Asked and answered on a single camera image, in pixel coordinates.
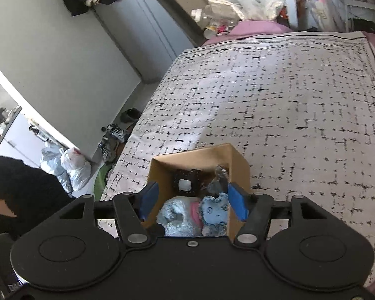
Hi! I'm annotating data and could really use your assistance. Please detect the grey pink plush toy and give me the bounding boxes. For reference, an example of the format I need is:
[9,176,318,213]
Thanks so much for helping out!
[156,196,203,237]

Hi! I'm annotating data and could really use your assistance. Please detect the brown cardboard box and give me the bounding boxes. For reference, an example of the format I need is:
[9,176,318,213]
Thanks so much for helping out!
[140,143,251,240]

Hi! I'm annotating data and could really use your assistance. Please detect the white plastic bags on floor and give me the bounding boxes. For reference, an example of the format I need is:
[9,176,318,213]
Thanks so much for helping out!
[40,142,91,194]

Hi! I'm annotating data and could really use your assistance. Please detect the shoes on floor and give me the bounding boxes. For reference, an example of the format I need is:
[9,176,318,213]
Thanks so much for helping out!
[98,108,142,164]

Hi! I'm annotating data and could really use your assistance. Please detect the patterned white bed blanket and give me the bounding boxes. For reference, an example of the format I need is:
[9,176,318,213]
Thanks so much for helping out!
[102,32,375,282]

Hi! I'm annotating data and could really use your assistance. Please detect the pink bed sheet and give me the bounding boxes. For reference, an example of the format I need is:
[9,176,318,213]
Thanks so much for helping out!
[209,20,375,293]

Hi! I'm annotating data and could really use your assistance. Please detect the grey door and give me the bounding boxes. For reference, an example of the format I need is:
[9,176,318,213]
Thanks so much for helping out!
[91,0,194,84]

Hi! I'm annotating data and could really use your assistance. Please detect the clear plastic bottle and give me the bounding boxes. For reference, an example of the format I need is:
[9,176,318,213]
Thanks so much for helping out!
[190,5,236,23]

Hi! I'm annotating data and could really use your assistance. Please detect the white shopping bag under desk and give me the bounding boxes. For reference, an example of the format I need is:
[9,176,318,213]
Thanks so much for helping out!
[305,0,344,32]

